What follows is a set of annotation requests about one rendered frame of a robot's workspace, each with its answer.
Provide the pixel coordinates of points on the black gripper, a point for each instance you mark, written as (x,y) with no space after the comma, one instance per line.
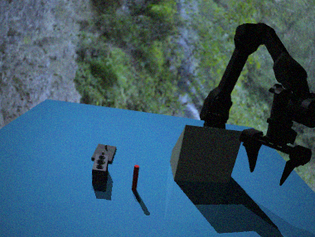
(277,134)

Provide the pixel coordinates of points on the red peg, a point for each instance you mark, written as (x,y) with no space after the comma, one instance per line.
(135,177)

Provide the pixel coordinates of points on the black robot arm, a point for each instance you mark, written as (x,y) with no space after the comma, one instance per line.
(298,106)

